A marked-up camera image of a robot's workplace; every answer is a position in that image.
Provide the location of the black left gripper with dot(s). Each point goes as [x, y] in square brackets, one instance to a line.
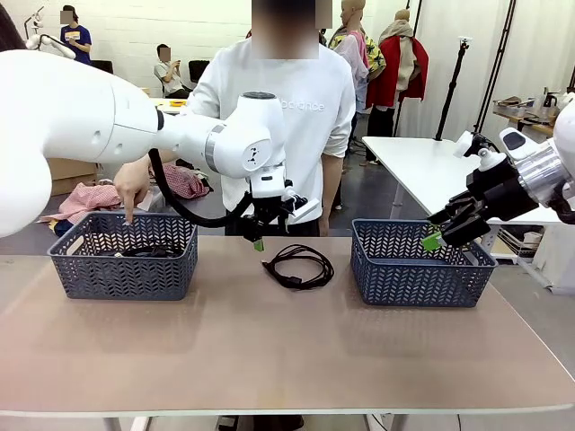
[267, 211]

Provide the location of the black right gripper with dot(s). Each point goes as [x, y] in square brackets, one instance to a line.
[498, 188]

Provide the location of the person's left forearm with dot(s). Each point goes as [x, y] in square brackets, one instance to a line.
[331, 184]

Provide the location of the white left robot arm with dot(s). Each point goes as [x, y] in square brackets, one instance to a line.
[67, 112]

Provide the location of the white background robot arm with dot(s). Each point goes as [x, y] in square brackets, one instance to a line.
[49, 42]

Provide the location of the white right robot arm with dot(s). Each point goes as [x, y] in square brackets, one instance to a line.
[539, 173]

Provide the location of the person's left hand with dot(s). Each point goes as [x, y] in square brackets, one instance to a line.
[324, 224]

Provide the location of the person's right hand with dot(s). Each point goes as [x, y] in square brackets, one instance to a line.
[132, 184]

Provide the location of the white side table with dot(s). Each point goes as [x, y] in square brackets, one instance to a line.
[427, 166]

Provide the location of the grey-blue woven plastic basket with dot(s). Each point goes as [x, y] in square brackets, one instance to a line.
[126, 278]
[418, 283]

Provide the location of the red checkered clothes heap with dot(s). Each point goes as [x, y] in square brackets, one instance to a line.
[184, 179]

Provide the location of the person in white sweatshirt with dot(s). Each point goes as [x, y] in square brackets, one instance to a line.
[314, 134]

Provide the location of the clear plastic storage bin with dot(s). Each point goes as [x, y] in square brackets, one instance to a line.
[155, 197]

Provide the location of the black tripod stand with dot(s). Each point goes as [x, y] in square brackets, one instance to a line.
[453, 90]

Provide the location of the white background table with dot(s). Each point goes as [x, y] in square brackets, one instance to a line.
[173, 109]

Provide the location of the yellow tape roll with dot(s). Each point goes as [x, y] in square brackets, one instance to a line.
[177, 103]

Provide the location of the black light stand poles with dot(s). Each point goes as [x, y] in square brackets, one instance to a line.
[496, 67]

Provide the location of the mannequin with red coat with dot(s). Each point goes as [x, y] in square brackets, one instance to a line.
[395, 67]

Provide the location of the black office chair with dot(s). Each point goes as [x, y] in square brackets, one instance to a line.
[103, 67]
[197, 69]

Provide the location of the pink checkered cloth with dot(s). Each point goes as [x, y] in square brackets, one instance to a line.
[85, 199]

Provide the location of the seated person with phone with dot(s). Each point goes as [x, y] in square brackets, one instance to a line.
[168, 72]

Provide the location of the mannequin with floral shirt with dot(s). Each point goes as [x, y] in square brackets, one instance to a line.
[355, 54]

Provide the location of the open cardboard box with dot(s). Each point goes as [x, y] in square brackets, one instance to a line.
[72, 175]

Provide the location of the person in blue shirt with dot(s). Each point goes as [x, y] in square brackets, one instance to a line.
[77, 40]

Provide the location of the person in black top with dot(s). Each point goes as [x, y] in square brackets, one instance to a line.
[9, 27]

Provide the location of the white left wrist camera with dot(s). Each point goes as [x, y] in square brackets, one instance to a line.
[305, 208]

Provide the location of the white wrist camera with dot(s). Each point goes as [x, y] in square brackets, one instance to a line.
[305, 208]
[476, 150]

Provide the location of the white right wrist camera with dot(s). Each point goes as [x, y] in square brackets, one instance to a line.
[476, 150]

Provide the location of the wooden wall shelf with tools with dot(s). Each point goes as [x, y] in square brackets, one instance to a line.
[525, 110]

